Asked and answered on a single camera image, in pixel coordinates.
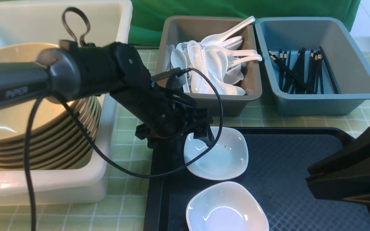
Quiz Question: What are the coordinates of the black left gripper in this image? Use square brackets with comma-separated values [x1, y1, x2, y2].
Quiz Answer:
[109, 83, 215, 148]

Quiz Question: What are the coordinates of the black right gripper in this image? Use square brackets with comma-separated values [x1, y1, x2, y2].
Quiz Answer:
[306, 127, 370, 215]

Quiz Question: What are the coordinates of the white square dish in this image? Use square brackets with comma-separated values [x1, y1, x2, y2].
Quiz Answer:
[187, 127, 249, 180]
[186, 181, 269, 231]

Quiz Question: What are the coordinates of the white square dish front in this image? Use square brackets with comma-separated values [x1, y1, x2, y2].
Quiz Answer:
[186, 181, 269, 231]

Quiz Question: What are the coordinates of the white soup spoon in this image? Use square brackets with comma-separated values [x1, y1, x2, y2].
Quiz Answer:
[198, 48, 215, 94]

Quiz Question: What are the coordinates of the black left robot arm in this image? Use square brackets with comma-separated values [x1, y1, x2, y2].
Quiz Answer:
[0, 40, 215, 148]

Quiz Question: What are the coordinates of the black serving tray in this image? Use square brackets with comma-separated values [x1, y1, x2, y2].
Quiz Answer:
[143, 127, 370, 231]

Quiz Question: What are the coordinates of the white spoon right of pile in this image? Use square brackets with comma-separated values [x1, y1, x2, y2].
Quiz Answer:
[227, 54, 262, 69]

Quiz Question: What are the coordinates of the white spoon of pile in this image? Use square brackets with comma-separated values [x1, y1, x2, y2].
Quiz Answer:
[227, 54, 262, 69]
[170, 49, 190, 93]
[201, 16, 256, 44]

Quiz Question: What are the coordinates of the white spoon left of pile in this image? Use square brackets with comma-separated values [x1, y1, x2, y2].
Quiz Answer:
[170, 49, 190, 93]

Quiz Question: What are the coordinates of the black chopstick rightmost in bin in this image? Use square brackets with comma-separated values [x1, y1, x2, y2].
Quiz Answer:
[319, 46, 339, 94]

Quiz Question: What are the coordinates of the white spoon top of pile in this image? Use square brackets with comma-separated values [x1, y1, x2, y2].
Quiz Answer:
[201, 16, 256, 44]

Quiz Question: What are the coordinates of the black chopstick diagonal in bin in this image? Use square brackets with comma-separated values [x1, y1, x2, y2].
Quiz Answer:
[268, 50, 308, 90]

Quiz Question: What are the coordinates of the brown plastic spoon bin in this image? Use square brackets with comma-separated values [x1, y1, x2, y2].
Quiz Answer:
[155, 16, 263, 116]

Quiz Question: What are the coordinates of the green checkered table mat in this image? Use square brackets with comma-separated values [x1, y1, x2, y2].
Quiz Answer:
[0, 52, 370, 231]

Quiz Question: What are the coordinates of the blue plastic chopstick bin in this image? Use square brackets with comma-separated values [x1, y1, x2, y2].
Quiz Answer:
[255, 17, 370, 116]

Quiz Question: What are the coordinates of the green backdrop cloth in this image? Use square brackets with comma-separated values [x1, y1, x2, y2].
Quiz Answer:
[128, 0, 360, 46]

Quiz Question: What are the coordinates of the stack of tan bowls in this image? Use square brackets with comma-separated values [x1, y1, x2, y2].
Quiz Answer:
[0, 43, 101, 171]

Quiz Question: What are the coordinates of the large white plastic tub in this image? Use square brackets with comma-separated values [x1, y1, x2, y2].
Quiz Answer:
[0, 0, 133, 206]

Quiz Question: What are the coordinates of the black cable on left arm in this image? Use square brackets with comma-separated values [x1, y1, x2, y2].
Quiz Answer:
[24, 6, 224, 231]

